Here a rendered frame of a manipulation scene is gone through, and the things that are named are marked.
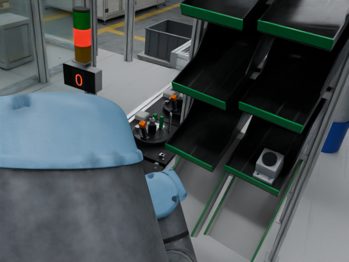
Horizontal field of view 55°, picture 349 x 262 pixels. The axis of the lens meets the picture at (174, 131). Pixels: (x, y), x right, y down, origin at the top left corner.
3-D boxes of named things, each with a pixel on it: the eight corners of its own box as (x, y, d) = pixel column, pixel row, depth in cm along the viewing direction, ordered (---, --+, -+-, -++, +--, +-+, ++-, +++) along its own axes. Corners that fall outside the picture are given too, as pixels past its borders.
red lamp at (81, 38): (84, 48, 100) (83, 31, 97) (70, 44, 101) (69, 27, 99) (94, 43, 104) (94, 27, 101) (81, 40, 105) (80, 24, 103)
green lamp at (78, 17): (83, 31, 97) (82, 13, 95) (69, 27, 99) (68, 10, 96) (94, 27, 101) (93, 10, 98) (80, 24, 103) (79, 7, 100)
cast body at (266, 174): (270, 190, 73) (273, 173, 67) (252, 181, 75) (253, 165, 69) (286, 160, 76) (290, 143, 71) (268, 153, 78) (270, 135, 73)
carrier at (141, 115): (165, 169, 113) (169, 138, 107) (105, 145, 121) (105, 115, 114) (192, 136, 132) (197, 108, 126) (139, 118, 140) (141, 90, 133)
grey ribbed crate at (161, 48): (208, 72, 278) (213, 44, 266) (142, 54, 298) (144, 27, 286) (224, 58, 312) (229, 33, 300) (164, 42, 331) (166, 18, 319)
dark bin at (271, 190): (278, 197, 72) (281, 180, 66) (224, 170, 78) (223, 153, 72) (327, 108, 84) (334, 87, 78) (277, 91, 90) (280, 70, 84)
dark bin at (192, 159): (212, 172, 77) (210, 155, 71) (165, 149, 82) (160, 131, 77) (267, 91, 89) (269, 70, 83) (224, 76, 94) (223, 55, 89)
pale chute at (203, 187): (197, 237, 86) (191, 237, 82) (156, 212, 92) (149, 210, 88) (247, 141, 89) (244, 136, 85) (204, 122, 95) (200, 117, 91)
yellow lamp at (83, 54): (84, 64, 102) (84, 48, 100) (71, 60, 104) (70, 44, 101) (94, 59, 106) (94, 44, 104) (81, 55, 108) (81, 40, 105)
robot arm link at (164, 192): (192, 232, 54) (186, 226, 64) (172, 164, 56) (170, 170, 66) (144, 247, 53) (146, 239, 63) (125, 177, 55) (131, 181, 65)
